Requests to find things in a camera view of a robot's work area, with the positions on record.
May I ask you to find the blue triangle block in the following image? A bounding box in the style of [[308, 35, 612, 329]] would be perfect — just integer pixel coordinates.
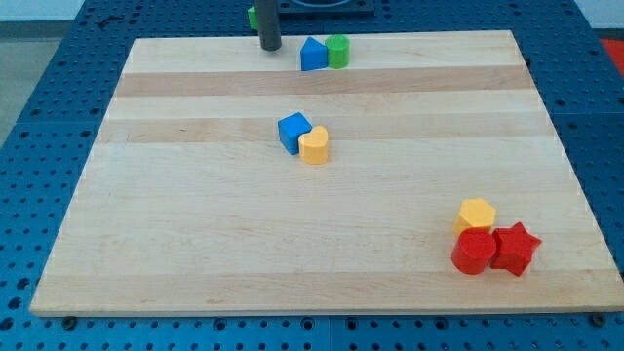
[[299, 37, 328, 71]]

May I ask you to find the yellow heart block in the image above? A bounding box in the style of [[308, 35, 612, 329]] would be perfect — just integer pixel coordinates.
[[298, 126, 329, 165]]

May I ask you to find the blue cube block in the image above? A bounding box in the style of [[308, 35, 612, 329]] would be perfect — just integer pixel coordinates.
[[277, 112, 312, 155]]

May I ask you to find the light wooden board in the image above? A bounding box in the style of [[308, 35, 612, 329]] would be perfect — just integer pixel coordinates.
[[30, 30, 623, 317]]

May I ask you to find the green cylinder block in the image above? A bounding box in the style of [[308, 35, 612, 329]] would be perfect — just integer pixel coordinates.
[[325, 34, 350, 69]]

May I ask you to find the yellow hexagon block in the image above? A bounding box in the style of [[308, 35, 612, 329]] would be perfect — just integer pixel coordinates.
[[452, 198, 496, 236]]

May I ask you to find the gray cylindrical pusher rod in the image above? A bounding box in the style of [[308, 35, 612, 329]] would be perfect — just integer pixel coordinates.
[[254, 0, 282, 52]]

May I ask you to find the green block behind rod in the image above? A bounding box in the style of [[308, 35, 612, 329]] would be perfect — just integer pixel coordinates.
[[248, 6, 257, 30]]

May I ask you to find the red cylinder block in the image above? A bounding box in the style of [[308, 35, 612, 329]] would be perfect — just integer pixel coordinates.
[[451, 228, 497, 275]]

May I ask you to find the red star block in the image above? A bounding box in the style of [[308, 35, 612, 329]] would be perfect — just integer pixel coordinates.
[[490, 222, 542, 277]]

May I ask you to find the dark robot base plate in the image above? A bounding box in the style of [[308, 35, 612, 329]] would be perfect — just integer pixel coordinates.
[[278, 0, 375, 14]]

